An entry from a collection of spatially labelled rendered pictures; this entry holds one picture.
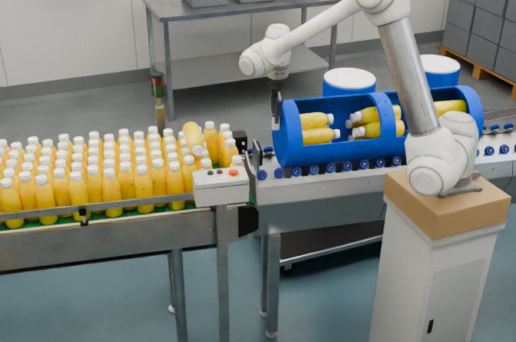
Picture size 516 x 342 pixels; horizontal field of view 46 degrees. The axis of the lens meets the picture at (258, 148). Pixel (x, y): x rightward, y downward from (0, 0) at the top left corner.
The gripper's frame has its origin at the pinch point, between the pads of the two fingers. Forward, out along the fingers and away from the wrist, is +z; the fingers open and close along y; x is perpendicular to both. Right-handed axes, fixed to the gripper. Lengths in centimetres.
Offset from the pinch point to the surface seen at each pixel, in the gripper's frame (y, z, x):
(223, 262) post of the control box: 29, 46, -28
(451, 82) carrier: -66, 19, 119
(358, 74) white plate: -72, 12, 65
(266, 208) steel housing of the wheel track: 11.4, 34.8, -5.7
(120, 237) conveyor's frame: 21, 34, -67
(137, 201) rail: 19, 19, -59
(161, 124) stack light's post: -36, 14, -45
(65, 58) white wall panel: -319, 83, -113
